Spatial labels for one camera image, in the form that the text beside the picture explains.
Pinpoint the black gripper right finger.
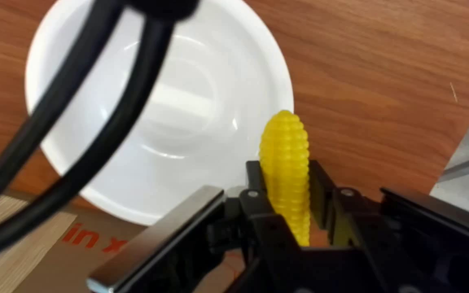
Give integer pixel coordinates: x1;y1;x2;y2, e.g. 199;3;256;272
308;161;392;293

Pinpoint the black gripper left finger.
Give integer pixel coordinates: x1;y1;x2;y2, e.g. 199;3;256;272
238;160;322;293

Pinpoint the yellow corn toy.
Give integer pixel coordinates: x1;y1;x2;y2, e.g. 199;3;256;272
259;111;311;246

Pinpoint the white bowl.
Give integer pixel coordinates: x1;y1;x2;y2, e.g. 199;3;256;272
24;0;295;225

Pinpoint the cardboard box panel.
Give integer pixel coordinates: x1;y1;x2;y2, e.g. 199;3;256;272
15;210;143;293

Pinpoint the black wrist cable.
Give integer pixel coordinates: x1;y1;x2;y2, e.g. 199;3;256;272
0;0;200;267

